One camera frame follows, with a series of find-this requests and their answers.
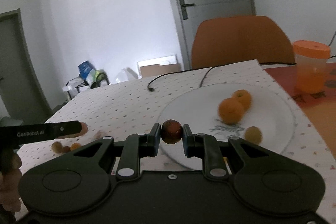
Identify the blue packet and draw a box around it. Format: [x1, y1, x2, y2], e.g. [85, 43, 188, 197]
[78, 61, 96, 83]

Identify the clear plastic bag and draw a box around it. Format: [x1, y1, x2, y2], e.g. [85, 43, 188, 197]
[113, 67, 138, 84]

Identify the person's left hand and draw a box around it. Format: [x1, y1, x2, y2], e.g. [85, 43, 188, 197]
[0, 152, 24, 214]

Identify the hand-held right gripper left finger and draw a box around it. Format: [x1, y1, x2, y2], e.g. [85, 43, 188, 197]
[47, 123, 161, 179]

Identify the dark passion fruit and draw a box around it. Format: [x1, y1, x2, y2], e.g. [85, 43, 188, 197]
[161, 120, 183, 144]

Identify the black usb cable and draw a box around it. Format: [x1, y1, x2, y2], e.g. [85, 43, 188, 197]
[147, 68, 210, 93]

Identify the white bowl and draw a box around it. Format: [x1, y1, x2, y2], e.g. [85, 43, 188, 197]
[159, 83, 296, 170]

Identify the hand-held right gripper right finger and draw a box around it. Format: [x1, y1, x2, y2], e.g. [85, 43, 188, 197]
[183, 124, 297, 178]

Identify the cardboard box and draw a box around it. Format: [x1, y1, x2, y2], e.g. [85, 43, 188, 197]
[136, 55, 177, 79]

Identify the dark green door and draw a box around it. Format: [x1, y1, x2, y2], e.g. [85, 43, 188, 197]
[0, 9, 51, 119]

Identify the large orange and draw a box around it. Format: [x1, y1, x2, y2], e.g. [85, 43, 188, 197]
[232, 90, 252, 110]
[218, 98, 245, 125]

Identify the orange printed table mat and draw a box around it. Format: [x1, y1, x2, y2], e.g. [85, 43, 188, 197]
[264, 63, 336, 156]

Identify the black door handle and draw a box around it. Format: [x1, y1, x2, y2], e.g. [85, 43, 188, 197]
[179, 0, 195, 20]

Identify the orange lidded plastic cup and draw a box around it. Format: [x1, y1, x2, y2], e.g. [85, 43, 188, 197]
[293, 40, 331, 94]

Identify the black charger cable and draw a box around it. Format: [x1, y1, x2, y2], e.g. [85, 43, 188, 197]
[199, 63, 298, 88]

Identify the floral tablecloth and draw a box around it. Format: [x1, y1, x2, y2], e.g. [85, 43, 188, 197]
[16, 59, 336, 222]

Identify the orange chair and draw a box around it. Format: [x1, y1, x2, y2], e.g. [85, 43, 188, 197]
[191, 16, 296, 69]

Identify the brown cardboard sheet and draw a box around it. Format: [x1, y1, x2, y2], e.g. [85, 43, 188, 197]
[140, 63, 181, 79]

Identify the black shoe rack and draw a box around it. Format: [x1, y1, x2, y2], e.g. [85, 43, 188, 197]
[63, 70, 110, 100]

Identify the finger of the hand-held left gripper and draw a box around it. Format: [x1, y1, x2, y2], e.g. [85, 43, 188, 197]
[54, 120, 82, 140]

